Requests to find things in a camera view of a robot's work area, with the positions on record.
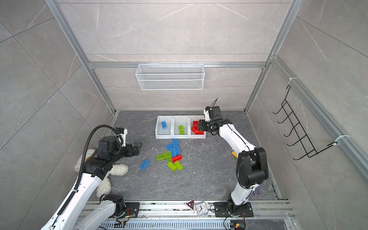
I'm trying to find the red horseshoe magnet toy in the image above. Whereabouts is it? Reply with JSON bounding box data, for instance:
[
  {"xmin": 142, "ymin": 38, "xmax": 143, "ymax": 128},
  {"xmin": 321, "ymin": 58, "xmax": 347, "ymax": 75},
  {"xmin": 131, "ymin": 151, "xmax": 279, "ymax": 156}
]
[{"xmin": 191, "ymin": 124, "xmax": 204, "ymax": 135}]

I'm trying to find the lone blue lego brick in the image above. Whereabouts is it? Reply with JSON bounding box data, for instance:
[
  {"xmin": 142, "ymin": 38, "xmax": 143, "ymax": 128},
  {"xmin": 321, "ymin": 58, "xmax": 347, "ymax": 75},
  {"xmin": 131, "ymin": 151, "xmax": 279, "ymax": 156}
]
[{"xmin": 139, "ymin": 160, "xmax": 150, "ymax": 171}]

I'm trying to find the white storage bin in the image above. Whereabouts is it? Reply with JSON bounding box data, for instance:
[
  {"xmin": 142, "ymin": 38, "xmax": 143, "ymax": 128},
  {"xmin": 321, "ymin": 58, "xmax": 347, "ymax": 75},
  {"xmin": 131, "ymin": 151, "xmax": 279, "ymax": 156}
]
[
  {"xmin": 189, "ymin": 115, "xmax": 206, "ymax": 139},
  {"xmin": 172, "ymin": 115, "xmax": 189, "ymax": 139},
  {"xmin": 155, "ymin": 116, "xmax": 173, "ymax": 140}
]

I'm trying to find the left white storage bin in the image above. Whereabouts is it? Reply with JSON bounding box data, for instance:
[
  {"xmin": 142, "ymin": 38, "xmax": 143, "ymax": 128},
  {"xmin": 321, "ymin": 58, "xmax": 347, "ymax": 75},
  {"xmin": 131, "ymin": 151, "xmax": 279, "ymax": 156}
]
[{"xmin": 155, "ymin": 116, "xmax": 173, "ymax": 140}]

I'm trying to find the right white storage bin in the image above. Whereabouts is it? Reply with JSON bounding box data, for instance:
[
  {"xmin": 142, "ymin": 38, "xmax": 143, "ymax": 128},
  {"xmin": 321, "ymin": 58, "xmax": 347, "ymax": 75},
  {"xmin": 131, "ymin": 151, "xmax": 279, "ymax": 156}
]
[{"xmin": 189, "ymin": 115, "xmax": 206, "ymax": 139}]

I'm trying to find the small clear clock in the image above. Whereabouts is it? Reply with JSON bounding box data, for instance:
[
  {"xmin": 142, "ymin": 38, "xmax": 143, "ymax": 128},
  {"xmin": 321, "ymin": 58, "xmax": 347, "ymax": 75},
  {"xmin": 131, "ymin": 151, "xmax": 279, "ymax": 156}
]
[{"xmin": 195, "ymin": 201, "xmax": 209, "ymax": 218}]

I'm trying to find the white wire mesh basket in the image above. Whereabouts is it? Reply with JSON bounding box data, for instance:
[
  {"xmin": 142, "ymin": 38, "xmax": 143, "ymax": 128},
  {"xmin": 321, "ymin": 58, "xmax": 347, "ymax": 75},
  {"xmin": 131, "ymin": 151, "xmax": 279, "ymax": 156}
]
[{"xmin": 136, "ymin": 64, "xmax": 205, "ymax": 90}]

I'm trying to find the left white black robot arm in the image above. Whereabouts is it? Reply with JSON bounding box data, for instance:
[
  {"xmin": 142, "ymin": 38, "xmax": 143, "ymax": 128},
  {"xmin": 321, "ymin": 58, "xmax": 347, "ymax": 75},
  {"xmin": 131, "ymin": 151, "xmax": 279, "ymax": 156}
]
[{"xmin": 43, "ymin": 125, "xmax": 142, "ymax": 230}]

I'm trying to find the green lego brick long left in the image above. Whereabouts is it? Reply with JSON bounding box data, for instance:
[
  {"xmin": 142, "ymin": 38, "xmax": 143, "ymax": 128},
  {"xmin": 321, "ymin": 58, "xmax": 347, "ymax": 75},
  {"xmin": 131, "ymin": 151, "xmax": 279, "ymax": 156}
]
[{"xmin": 156, "ymin": 151, "xmax": 172, "ymax": 162}]

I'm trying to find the purple toy fork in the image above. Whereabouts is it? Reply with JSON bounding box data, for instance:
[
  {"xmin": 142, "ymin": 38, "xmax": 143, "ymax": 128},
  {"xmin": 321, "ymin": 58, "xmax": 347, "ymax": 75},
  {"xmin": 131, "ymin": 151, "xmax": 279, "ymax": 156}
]
[{"xmin": 253, "ymin": 186, "xmax": 261, "ymax": 196}]

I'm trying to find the white brown plush toy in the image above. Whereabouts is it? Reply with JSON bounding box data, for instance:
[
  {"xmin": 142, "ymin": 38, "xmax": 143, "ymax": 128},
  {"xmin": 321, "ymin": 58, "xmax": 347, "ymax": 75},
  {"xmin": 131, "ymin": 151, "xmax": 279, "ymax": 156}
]
[{"xmin": 74, "ymin": 149, "xmax": 129, "ymax": 198}]

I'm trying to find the blue lego brick long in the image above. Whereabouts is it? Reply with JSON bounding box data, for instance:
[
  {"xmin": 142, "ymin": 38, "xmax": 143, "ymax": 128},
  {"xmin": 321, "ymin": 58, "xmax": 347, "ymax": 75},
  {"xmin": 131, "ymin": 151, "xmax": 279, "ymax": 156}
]
[{"xmin": 165, "ymin": 142, "xmax": 176, "ymax": 150}]

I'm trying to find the middle white storage bin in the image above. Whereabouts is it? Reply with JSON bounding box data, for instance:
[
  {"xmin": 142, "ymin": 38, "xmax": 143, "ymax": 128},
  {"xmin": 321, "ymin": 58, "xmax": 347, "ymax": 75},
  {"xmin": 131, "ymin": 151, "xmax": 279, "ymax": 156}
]
[{"xmin": 172, "ymin": 115, "xmax": 189, "ymax": 139}]

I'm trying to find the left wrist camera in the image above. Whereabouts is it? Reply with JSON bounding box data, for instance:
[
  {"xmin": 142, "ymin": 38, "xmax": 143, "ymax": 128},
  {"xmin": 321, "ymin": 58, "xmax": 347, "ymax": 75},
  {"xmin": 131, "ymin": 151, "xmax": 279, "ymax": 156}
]
[{"xmin": 116, "ymin": 127, "xmax": 127, "ymax": 147}]

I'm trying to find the red triangle sign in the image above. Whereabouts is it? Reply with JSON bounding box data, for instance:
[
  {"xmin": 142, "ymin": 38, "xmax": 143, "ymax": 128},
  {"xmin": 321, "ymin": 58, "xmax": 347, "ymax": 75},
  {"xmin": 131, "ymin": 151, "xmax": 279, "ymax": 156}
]
[{"xmin": 185, "ymin": 199, "xmax": 195, "ymax": 211}]

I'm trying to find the black wire hook rack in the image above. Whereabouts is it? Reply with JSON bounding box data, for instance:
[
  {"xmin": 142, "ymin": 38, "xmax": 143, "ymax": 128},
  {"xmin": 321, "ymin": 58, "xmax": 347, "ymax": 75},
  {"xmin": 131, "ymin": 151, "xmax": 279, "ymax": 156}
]
[{"xmin": 272, "ymin": 84, "xmax": 339, "ymax": 161}]

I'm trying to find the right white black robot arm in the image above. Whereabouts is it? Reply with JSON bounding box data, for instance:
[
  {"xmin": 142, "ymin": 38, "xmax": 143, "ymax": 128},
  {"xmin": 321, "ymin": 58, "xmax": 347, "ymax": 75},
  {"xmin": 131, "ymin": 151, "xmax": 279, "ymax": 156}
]
[{"xmin": 198, "ymin": 106, "xmax": 269, "ymax": 217}]

